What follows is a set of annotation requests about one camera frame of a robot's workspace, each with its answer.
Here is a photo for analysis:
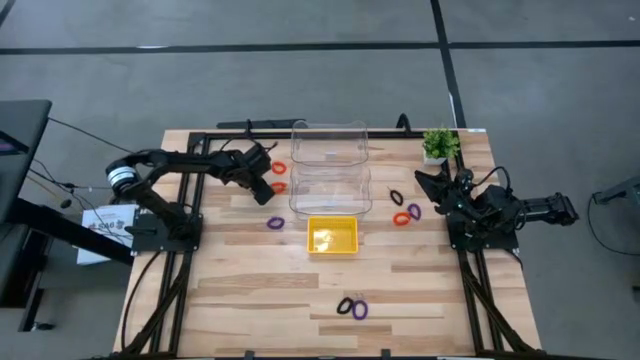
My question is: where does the dark grey desk top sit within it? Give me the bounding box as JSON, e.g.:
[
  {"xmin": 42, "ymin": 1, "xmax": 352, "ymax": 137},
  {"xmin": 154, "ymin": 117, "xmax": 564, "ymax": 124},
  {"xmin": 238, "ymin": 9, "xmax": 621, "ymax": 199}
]
[{"xmin": 0, "ymin": 98, "xmax": 54, "ymax": 226}]

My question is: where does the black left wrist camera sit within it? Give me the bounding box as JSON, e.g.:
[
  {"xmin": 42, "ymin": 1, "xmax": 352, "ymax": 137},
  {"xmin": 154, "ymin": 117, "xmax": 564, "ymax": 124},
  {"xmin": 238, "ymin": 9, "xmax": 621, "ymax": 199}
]
[{"xmin": 246, "ymin": 143, "xmax": 274, "ymax": 169}]

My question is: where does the grey metal stand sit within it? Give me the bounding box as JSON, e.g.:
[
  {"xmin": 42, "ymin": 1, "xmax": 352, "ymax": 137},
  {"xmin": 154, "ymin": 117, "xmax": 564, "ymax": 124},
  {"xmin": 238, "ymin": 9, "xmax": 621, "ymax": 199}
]
[{"xmin": 592, "ymin": 174, "xmax": 640, "ymax": 206}]

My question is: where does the black flat bar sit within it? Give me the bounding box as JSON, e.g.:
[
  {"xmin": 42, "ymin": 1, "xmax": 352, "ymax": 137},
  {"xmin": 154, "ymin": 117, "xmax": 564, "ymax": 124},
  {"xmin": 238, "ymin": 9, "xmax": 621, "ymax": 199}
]
[{"xmin": 216, "ymin": 118, "xmax": 307, "ymax": 131}]

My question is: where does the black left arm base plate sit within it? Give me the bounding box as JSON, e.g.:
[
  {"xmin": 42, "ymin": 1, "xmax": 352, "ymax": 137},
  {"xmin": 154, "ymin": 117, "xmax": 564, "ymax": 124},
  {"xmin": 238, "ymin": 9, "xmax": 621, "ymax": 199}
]
[{"xmin": 130, "ymin": 212, "xmax": 205, "ymax": 253}]

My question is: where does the white printed paper sheet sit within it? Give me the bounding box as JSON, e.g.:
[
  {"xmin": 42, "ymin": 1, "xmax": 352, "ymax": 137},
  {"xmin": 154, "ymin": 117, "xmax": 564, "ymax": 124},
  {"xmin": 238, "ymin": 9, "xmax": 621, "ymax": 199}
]
[{"xmin": 76, "ymin": 203, "xmax": 140, "ymax": 266}]

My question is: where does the black floor cable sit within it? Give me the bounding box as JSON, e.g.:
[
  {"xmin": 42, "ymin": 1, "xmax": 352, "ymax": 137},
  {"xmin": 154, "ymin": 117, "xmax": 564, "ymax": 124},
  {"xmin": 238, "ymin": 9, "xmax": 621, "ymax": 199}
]
[{"xmin": 586, "ymin": 192, "xmax": 640, "ymax": 257}]

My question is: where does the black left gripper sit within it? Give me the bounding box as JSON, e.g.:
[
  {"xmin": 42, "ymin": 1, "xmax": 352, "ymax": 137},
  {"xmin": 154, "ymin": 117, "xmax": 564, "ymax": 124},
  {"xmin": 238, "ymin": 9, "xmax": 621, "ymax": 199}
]
[{"xmin": 219, "ymin": 149, "xmax": 277, "ymax": 206}]

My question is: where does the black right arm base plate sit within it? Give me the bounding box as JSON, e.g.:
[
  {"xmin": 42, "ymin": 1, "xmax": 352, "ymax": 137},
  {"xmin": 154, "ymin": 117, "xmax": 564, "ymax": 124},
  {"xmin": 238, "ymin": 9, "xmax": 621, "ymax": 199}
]
[{"xmin": 446, "ymin": 209, "xmax": 521, "ymax": 252}]

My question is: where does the black aluminium table frame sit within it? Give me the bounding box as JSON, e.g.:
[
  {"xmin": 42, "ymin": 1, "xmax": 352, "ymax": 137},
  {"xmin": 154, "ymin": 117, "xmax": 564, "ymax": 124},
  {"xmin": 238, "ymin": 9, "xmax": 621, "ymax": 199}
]
[{"xmin": 112, "ymin": 130, "xmax": 546, "ymax": 360}]

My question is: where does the thin black cable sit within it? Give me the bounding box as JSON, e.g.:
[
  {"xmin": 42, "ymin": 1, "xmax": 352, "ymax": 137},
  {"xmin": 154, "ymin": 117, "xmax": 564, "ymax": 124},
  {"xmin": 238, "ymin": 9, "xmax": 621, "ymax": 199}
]
[{"xmin": 47, "ymin": 115, "xmax": 136, "ymax": 155}]

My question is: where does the green plant in white pot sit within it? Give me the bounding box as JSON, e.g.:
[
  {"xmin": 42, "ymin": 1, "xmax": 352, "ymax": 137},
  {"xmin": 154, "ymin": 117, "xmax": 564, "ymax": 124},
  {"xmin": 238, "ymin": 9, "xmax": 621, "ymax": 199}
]
[{"xmin": 421, "ymin": 127, "xmax": 461, "ymax": 167}]

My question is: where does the yellow plastic basket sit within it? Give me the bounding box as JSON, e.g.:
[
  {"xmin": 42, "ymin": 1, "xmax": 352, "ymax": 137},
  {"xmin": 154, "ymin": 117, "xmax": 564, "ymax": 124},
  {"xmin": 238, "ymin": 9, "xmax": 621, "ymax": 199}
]
[{"xmin": 306, "ymin": 215, "xmax": 360, "ymax": 256}]

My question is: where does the black desk leg frame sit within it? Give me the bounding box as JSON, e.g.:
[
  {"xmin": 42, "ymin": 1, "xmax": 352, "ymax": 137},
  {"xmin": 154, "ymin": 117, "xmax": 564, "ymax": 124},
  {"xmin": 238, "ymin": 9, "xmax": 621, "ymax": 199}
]
[{"xmin": 0, "ymin": 197, "xmax": 135, "ymax": 334}]

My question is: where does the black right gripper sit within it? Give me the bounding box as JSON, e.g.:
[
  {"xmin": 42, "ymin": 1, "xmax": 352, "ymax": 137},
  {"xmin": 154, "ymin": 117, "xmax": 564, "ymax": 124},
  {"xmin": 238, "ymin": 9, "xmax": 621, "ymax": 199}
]
[{"xmin": 414, "ymin": 167, "xmax": 484, "ymax": 224}]

